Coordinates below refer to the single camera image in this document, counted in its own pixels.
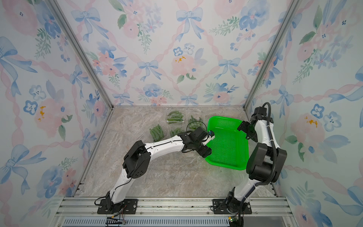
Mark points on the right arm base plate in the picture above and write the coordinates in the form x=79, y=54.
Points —
x=220, y=206

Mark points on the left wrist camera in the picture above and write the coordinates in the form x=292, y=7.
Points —
x=211, y=135

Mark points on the left aluminium corner post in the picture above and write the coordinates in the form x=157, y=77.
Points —
x=80, y=53

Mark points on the clear pepper container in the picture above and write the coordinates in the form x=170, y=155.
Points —
x=157, y=133
x=194, y=123
x=175, y=131
x=175, y=117

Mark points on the bright green plastic basket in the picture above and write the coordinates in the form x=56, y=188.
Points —
x=230, y=148

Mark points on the aluminium front rail frame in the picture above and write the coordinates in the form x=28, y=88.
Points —
x=173, y=212

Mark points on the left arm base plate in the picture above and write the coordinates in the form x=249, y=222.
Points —
x=128, y=206

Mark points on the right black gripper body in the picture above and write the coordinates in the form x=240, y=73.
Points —
x=246, y=128

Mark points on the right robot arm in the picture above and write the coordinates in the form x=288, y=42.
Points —
x=266, y=161

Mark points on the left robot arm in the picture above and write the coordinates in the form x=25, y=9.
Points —
x=138, y=158

